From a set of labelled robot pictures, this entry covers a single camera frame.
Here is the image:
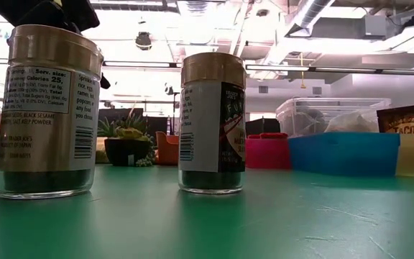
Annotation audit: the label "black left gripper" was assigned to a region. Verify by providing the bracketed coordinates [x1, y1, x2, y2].
[0, 0, 111, 90]

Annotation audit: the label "furikake jar gold lid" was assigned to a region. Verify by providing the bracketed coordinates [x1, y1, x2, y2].
[0, 24, 104, 200]
[178, 52, 247, 195]

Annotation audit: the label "taco seasoning packet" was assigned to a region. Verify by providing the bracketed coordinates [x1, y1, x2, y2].
[376, 104, 414, 135]

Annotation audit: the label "black ceiling dome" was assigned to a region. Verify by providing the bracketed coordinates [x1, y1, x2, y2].
[135, 31, 153, 51]

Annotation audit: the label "long ceiling light bar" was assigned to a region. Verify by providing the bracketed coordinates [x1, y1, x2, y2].
[102, 60, 182, 69]
[245, 63, 414, 76]

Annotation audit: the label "succulent plant in black pot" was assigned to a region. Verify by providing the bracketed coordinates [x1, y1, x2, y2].
[97, 107, 157, 168]

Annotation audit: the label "orange plastic bin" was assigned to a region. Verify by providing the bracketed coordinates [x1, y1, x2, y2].
[155, 131, 180, 166]

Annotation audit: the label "black box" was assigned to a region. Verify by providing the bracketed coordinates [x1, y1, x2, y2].
[245, 118, 282, 137]

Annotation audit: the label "pink plastic bin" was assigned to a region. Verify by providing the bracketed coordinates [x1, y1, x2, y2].
[245, 136, 293, 170]

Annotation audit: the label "yellow hanging ceiling pendant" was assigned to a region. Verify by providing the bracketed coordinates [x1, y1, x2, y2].
[299, 53, 307, 90]

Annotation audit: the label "green table mat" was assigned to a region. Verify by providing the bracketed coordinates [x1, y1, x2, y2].
[0, 163, 414, 259]

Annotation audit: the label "clear plastic storage container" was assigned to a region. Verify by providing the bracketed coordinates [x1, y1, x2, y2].
[275, 96, 392, 138]

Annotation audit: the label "crumpled grey wrappers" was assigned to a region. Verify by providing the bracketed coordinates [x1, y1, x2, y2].
[324, 109, 380, 133]

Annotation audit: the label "blue plastic bin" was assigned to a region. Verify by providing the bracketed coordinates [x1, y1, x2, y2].
[287, 132, 401, 178]

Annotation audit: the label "corrugated ceiling duct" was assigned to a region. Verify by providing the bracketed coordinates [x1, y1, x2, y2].
[183, 0, 213, 16]

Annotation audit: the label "round silver air duct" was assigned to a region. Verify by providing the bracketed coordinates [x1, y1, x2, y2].
[285, 0, 337, 38]

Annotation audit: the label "grey rectangular air duct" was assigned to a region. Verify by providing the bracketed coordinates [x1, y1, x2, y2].
[310, 16, 387, 40]

